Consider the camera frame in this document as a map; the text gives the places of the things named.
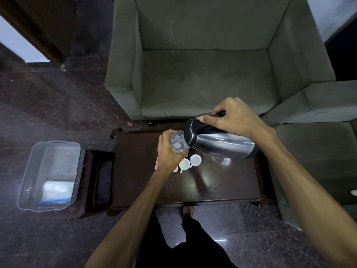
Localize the person's left hand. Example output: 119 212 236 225
155 130 190 173

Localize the person's right hand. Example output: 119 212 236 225
199 97 277 146

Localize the clear plastic water bottle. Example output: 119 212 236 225
169 131 192 153

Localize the steel kettle with black handle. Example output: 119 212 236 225
184 114 258 160

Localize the clear plastic basket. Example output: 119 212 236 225
17 141 86 212

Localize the clear zip bag blue seal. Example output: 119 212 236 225
39 180 75 205

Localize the person's left forearm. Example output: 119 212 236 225
85 167 179 268

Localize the person's right forearm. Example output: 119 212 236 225
262 134 357 268

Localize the person's left leg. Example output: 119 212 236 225
136 214 168 268

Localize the dark wooden table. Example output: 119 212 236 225
107 128 268 217

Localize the green fabric armchair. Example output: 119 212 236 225
104 0 337 122

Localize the brown plastic stool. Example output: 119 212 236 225
67 149 115 220

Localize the green fabric sofa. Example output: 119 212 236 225
261 80 357 232

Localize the brown wooden door frame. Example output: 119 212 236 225
0 0 67 66

